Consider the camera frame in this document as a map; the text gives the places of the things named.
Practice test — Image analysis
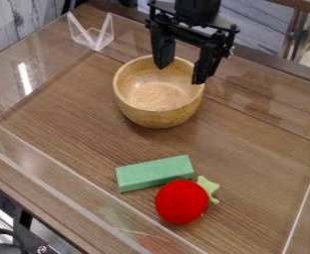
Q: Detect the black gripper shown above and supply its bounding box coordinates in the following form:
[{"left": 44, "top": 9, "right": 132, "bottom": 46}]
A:
[{"left": 145, "top": 0, "right": 239, "bottom": 84}]

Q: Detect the green rectangular block stick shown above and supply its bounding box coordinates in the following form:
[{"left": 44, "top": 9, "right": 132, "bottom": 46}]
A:
[{"left": 114, "top": 155, "right": 195, "bottom": 192}]

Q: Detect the red felt strawberry toy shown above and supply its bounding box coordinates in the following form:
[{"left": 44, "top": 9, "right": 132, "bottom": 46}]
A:
[{"left": 155, "top": 176, "right": 220, "bottom": 225}]

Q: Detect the wooden brown bowl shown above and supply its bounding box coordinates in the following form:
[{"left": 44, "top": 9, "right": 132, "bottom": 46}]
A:
[{"left": 112, "top": 56, "right": 206, "bottom": 129}]

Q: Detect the black table leg clamp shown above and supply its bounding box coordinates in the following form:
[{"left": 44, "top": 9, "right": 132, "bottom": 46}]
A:
[{"left": 0, "top": 210, "right": 61, "bottom": 254}]

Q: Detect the metal chair frame background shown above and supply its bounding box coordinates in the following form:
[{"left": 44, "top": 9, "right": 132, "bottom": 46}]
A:
[{"left": 282, "top": 10, "right": 310, "bottom": 63}]

